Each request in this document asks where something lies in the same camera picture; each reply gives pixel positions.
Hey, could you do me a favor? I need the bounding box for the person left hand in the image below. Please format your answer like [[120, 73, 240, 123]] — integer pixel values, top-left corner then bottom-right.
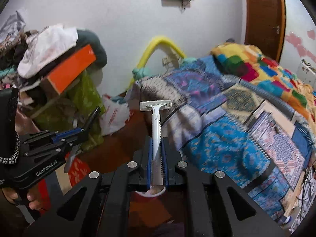
[[2, 183, 45, 211]]

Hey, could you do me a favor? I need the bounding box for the green patterned cloth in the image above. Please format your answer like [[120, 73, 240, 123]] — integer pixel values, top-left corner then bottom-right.
[[32, 70, 107, 154]]

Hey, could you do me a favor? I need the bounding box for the orange cardboard box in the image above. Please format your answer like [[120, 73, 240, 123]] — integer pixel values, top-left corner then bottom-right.
[[19, 43, 98, 107]]

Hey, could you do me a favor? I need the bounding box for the white plastic bag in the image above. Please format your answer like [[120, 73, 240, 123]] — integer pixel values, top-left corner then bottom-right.
[[99, 94, 130, 136]]

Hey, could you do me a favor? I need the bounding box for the white cloth on pile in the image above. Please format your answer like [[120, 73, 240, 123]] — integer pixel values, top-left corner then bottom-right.
[[17, 24, 78, 79]]

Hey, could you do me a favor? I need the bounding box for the colourful patch blanket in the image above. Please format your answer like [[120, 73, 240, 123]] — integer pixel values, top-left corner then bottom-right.
[[211, 42, 315, 122]]

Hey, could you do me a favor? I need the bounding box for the white wardrobe with pink hearts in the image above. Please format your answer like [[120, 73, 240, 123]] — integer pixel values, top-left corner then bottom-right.
[[280, 0, 315, 74]]

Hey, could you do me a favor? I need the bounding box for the blue patchwork bed sheet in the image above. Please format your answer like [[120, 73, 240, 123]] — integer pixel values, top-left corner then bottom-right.
[[131, 56, 315, 220]]

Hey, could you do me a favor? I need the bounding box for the brown wooden door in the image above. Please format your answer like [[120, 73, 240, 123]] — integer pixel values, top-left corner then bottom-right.
[[245, 0, 286, 62]]

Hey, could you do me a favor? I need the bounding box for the red trash cup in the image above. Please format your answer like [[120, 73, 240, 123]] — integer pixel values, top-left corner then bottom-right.
[[133, 185, 166, 203]]

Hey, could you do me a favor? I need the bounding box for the yellow foam bed rail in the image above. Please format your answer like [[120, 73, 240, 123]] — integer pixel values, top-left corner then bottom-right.
[[127, 35, 188, 89]]

